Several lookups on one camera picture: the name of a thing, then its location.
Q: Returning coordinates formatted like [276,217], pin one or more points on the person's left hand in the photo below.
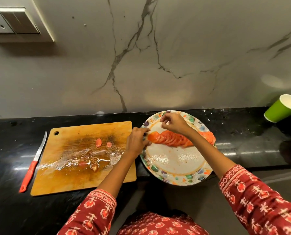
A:
[135,143]

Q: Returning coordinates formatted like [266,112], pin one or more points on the person's right hand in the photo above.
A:
[177,123]

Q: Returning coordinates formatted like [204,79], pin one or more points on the row of tomato slices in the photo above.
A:
[170,139]

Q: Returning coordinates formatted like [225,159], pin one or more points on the floral rimmed plate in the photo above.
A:
[174,163]

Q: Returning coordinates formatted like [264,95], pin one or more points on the small dark red tomato piece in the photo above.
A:
[82,164]

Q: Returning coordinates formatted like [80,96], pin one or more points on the person's left forearm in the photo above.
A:
[116,176]

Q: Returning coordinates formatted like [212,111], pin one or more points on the person's right forearm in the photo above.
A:
[212,156]

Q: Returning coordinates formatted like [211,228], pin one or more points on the brown lower cabinet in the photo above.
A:
[197,200]

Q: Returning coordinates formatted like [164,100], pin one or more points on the red patterned left sleeve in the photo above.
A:
[91,212]

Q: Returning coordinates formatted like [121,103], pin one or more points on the red patterned sleeve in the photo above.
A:
[91,212]
[258,203]

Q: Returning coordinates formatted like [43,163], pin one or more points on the wooden cutting board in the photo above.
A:
[62,183]

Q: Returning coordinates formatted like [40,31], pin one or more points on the red patterned tunic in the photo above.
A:
[162,225]

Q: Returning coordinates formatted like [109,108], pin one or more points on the green paper cup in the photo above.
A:
[277,111]

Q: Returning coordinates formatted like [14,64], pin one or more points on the red patterned right sleeve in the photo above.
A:
[258,203]

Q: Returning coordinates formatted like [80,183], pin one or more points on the wall socket and switch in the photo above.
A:
[18,21]

